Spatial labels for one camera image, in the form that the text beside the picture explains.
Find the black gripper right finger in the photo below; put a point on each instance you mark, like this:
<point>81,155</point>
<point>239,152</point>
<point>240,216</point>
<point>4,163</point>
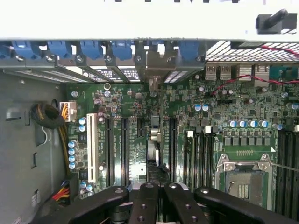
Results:
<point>187,207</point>

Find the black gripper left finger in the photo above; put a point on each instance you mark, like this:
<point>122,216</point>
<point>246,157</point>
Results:
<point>142,207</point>

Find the RAM slot with black clips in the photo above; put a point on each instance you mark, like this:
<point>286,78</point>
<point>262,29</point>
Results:
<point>197,161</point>
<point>211,163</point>
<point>295,151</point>
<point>280,151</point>

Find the RAM slot with white clips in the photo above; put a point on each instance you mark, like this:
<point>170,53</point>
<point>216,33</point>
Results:
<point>288,151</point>
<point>203,161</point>

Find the long black expansion slot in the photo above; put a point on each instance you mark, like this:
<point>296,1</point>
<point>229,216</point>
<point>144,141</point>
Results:
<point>109,151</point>
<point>125,151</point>
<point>173,144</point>

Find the CPU socket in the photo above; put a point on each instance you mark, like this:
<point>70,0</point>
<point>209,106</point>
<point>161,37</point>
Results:
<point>245,186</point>

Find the short black expansion slot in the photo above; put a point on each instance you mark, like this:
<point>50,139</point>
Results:
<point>141,128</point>

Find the white expansion slot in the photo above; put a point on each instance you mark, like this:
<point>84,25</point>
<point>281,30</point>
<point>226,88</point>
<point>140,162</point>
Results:
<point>92,144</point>

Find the green motherboard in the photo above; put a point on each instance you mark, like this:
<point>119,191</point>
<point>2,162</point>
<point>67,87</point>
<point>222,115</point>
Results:
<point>130,105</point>

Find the thin metal locking lever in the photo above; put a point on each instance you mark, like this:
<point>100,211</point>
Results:
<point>287,168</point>

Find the open grey PC case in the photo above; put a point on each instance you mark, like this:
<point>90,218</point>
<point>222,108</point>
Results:
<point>28,66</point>

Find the black table stop block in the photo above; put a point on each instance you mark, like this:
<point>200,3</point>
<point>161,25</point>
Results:
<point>266,25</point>

